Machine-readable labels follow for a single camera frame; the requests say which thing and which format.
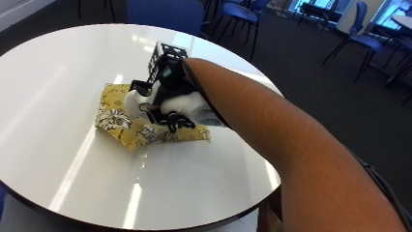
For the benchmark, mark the black chair legs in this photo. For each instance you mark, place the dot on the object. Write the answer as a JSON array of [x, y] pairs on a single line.
[[97, 6]]

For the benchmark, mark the round white background table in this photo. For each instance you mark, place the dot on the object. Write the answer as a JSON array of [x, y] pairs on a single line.
[[405, 21]]

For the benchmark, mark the blue padded chair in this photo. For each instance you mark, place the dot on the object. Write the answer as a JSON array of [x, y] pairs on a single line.
[[166, 14], [238, 13], [363, 35]]

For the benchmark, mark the white marker cube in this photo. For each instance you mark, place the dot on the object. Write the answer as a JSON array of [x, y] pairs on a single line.
[[163, 54]]

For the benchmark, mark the yellow floral cloth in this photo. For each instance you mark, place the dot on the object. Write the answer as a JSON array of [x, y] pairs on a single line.
[[129, 129]]

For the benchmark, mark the dark background chair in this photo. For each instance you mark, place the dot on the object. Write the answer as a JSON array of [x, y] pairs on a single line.
[[318, 9]]

